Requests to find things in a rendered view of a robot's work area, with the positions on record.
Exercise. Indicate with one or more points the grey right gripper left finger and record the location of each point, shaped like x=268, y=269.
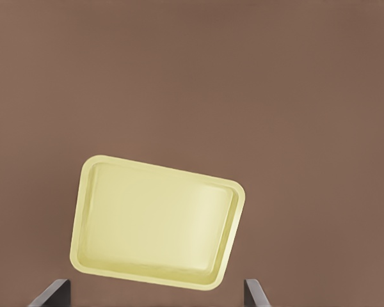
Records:
x=52, y=295

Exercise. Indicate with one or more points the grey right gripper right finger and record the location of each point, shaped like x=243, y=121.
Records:
x=255, y=294

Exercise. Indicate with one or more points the pale yellow rectangular tray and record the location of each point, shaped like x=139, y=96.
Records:
x=153, y=220

